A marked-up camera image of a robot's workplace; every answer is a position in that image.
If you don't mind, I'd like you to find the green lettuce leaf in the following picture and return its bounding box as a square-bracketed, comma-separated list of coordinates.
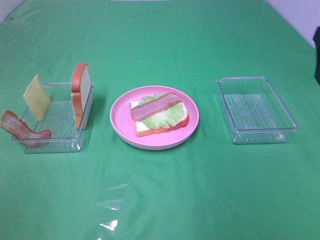
[130, 92, 189, 136]

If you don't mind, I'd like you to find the bacon strip from tray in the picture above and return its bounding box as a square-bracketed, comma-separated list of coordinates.
[130, 92, 181, 121]

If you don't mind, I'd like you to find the white bread slice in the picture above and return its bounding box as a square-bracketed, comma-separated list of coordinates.
[132, 101, 190, 137]

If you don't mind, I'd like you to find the yellow cheese slice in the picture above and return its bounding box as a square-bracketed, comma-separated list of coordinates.
[23, 74, 51, 122]

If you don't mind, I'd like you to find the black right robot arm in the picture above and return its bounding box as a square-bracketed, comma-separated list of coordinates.
[313, 26, 320, 85]

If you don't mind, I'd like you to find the pink round plate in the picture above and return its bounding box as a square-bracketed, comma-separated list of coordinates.
[109, 85, 200, 151]

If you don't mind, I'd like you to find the green tablecloth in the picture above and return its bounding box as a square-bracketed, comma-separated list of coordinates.
[0, 0, 320, 240]

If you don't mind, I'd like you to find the upright bread slice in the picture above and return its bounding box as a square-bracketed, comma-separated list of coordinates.
[71, 63, 91, 129]

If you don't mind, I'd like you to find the clear right plastic tray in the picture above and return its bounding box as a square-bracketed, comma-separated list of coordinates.
[216, 76, 298, 145]

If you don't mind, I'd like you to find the clear plastic tray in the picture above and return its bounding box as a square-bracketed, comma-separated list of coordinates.
[12, 82, 94, 154]
[216, 76, 298, 145]

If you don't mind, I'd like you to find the clear plastic wrap sheet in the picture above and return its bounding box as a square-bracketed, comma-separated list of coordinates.
[94, 183, 129, 234]

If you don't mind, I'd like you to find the clear left plastic tray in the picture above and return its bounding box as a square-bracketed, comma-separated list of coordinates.
[12, 82, 94, 154]

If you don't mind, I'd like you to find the bacon strip on left tray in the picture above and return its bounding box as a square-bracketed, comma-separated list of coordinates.
[0, 109, 51, 140]

